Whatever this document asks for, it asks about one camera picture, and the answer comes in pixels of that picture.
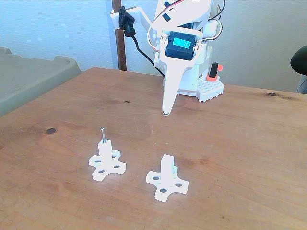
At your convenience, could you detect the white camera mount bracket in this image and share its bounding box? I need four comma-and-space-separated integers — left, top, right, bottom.
110, 7, 154, 31

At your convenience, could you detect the grey-green plastic bin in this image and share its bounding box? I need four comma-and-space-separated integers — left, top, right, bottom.
0, 47, 82, 118

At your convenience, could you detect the black cable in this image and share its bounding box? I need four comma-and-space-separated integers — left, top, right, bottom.
130, 35, 166, 78

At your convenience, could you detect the orange and black clamp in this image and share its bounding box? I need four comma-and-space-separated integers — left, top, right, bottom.
207, 62, 224, 82

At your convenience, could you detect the black camera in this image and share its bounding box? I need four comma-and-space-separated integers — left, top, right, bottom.
118, 6, 136, 38

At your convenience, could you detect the white red black servo wire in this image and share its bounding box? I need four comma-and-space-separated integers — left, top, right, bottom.
211, 0, 226, 21
146, 23, 160, 53

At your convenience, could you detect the white cross-base post stand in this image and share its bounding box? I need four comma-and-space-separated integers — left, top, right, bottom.
88, 140, 127, 182
145, 154, 189, 202

